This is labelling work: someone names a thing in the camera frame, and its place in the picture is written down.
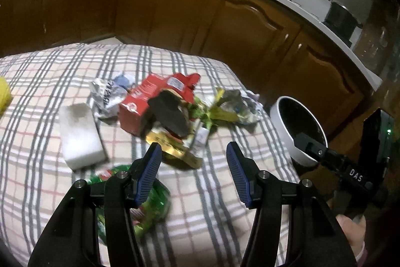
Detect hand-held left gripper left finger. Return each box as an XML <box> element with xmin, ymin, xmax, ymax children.
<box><xmin>27</xmin><ymin>143</ymin><xmax>163</xmax><ymax>267</ymax></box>

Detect gold yellow wrapper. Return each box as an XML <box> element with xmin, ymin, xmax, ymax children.
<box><xmin>145</xmin><ymin>126</ymin><xmax>214</xmax><ymax>169</ymax></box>

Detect black sponge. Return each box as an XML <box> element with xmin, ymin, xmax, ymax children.
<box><xmin>147</xmin><ymin>90</ymin><xmax>191</xmax><ymax>136</ymax></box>

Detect red carton box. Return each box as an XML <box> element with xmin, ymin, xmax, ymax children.
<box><xmin>119</xmin><ymin>73</ymin><xmax>201</xmax><ymax>138</ymax></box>

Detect silver wrapper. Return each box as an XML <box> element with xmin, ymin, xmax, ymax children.
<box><xmin>90</xmin><ymin>75</ymin><xmax>135</xmax><ymax>120</ymax></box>

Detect plaid tablecloth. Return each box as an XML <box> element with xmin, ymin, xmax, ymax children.
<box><xmin>0</xmin><ymin>43</ymin><xmax>301</xmax><ymax>267</ymax></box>

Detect black cooking pot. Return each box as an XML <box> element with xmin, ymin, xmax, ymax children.
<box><xmin>323</xmin><ymin>0</ymin><xmax>364</xmax><ymax>39</ymax></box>

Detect brown wooden lower cabinets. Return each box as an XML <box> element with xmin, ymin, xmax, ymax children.
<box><xmin>0</xmin><ymin>0</ymin><xmax>376</xmax><ymax>142</ymax></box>

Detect white sponge block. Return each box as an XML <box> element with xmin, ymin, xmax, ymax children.
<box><xmin>59</xmin><ymin>104</ymin><xmax>107</xmax><ymax>171</ymax></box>

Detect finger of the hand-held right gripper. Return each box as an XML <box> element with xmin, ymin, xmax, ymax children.
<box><xmin>292</xmin><ymin>132</ymin><xmax>347</xmax><ymax>172</ymax></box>

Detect yellow green wrapper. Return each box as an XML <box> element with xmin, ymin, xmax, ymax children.
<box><xmin>204</xmin><ymin>88</ymin><xmax>261</xmax><ymax>126</ymax></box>

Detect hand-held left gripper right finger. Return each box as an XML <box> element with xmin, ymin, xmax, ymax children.
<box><xmin>226</xmin><ymin>141</ymin><xmax>358</xmax><ymax>267</ymax></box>

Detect person's right hand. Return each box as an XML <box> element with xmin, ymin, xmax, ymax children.
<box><xmin>336</xmin><ymin>213</ymin><xmax>367</xmax><ymax>264</ymax></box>

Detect green snack packet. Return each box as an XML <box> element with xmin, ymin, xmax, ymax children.
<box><xmin>87</xmin><ymin>164</ymin><xmax>172</xmax><ymax>243</ymax></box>

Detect yellow sponge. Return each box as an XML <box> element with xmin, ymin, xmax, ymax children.
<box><xmin>0</xmin><ymin>77</ymin><xmax>12</xmax><ymax>116</ymax></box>

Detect black white-rimmed waste bin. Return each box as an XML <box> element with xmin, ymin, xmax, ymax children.
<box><xmin>269</xmin><ymin>96</ymin><xmax>329</xmax><ymax>166</ymax></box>

